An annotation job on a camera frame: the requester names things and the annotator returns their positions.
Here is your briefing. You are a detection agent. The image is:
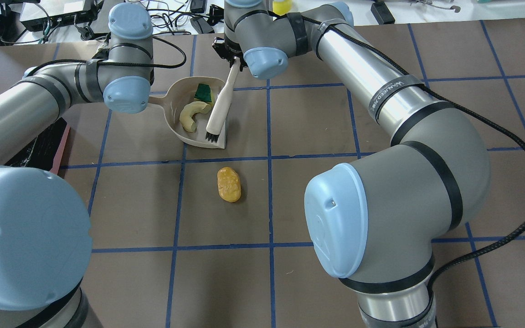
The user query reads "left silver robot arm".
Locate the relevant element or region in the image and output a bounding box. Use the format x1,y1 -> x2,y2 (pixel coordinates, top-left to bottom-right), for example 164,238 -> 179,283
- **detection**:
0,2 -> 157,328

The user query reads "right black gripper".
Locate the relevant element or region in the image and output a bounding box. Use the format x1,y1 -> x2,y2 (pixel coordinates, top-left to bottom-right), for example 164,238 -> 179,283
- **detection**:
212,37 -> 247,72

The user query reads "black power adapter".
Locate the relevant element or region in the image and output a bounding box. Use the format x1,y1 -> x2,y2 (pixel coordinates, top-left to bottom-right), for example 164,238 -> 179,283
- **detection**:
370,0 -> 396,25

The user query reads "large black power brick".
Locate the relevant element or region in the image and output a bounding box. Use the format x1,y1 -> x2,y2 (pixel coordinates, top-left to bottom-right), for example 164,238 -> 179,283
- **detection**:
20,0 -> 98,32

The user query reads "pale yellow curved trash piece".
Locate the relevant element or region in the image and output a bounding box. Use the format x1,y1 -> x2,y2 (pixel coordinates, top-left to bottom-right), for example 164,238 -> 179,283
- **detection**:
179,101 -> 212,133

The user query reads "yellow tape roll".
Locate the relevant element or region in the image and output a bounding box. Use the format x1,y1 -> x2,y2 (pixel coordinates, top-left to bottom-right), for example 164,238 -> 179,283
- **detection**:
271,0 -> 293,16

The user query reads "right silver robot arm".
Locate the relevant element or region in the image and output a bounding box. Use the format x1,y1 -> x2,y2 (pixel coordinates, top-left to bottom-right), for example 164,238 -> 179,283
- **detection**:
213,0 -> 525,328

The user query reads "green trash piece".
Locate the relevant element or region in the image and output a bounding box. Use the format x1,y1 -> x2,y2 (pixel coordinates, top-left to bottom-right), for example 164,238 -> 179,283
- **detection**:
194,83 -> 215,105

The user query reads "bin with black bag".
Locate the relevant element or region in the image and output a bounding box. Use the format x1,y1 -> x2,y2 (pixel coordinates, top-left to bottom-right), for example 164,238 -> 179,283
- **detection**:
5,118 -> 70,174

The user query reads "beige hand brush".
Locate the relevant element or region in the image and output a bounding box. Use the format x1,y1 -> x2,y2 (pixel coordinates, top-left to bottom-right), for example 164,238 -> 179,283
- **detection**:
206,56 -> 240,143

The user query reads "beige plastic dustpan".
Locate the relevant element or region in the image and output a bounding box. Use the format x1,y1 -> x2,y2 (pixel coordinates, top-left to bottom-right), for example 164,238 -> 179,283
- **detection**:
149,77 -> 226,149

